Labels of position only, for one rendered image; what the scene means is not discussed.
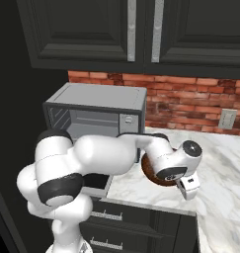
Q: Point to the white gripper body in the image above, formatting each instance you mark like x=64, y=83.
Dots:
x=191, y=191

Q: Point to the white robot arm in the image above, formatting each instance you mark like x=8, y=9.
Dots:
x=101, y=154

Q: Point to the brown bowl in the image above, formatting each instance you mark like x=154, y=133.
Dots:
x=147, y=168

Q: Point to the toaster oven door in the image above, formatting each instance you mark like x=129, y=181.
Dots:
x=97, y=184

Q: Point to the toaster oven knob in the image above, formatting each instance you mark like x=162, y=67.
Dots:
x=127, y=119

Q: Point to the grey toaster oven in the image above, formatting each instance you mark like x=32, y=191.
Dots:
x=98, y=99

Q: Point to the dark base cupboard door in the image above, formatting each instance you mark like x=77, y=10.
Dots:
x=176, y=234

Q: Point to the dark drawer front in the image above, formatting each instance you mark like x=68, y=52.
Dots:
x=131, y=242
x=131, y=214

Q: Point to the dark tall cupboard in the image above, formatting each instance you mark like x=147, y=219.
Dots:
x=13, y=99

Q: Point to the grey wall socket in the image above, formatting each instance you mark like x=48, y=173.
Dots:
x=227, y=119

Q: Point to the dark wall cupboard door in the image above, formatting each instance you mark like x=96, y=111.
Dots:
x=82, y=33
x=203, y=33

